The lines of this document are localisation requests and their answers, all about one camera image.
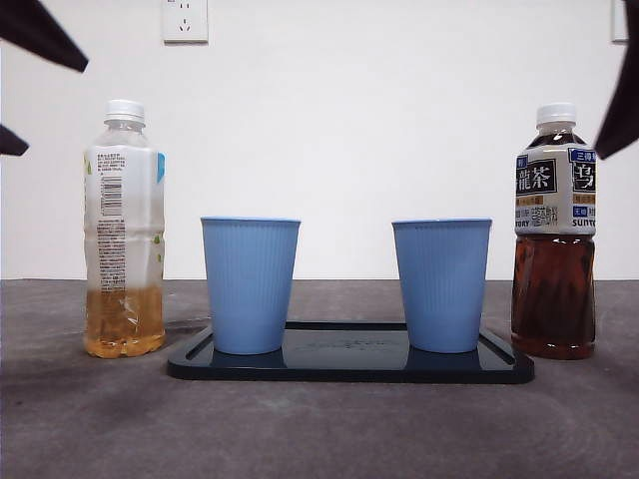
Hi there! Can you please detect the white wall socket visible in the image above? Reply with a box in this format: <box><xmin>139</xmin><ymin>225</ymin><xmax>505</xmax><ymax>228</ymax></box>
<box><xmin>161</xmin><ymin>0</ymin><xmax>210</xmax><ymax>46</ymax></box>
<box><xmin>611</xmin><ymin>0</ymin><xmax>630</xmax><ymax>44</ymax></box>

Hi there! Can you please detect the dark blue tray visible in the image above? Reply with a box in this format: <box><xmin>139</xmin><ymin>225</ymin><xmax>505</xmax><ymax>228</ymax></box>
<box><xmin>165</xmin><ymin>320</ymin><xmax>537</xmax><ymax>385</ymax></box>

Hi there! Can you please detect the dark oolong tea bottle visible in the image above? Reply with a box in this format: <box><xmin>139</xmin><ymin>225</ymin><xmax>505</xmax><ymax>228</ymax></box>
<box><xmin>509</xmin><ymin>102</ymin><xmax>598</xmax><ymax>361</ymax></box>

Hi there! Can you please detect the blue ribbed cup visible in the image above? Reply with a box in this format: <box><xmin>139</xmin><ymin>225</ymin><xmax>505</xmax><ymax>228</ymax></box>
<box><xmin>199</xmin><ymin>215</ymin><xmax>304</xmax><ymax>356</ymax></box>
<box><xmin>390</xmin><ymin>216</ymin><xmax>494</xmax><ymax>355</ymax></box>

